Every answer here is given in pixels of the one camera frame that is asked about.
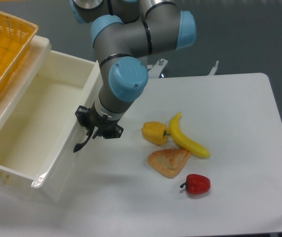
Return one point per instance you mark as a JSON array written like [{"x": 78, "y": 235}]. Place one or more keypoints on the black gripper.
[{"x": 103, "y": 126}]

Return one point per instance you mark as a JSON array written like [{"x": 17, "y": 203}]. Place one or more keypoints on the black top drawer handle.
[{"x": 79, "y": 146}]

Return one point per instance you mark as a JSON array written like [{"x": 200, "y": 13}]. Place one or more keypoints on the red bell pepper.
[{"x": 196, "y": 184}]

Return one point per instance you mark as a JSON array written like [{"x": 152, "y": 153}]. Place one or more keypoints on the yellow banana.
[{"x": 184, "y": 141}]

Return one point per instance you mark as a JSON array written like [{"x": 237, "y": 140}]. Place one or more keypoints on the white plastic drawer cabinet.
[{"x": 22, "y": 153}]

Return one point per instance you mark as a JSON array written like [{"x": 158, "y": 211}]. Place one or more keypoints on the brown pastry bread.
[{"x": 168, "y": 162}]

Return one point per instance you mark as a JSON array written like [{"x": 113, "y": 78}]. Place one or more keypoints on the yellow bell pepper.
[{"x": 155, "y": 132}]

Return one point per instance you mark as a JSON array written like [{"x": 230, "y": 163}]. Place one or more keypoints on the yellow woven basket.
[{"x": 15, "y": 37}]

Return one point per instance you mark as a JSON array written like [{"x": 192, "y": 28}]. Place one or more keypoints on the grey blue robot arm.
[{"x": 122, "y": 32}]

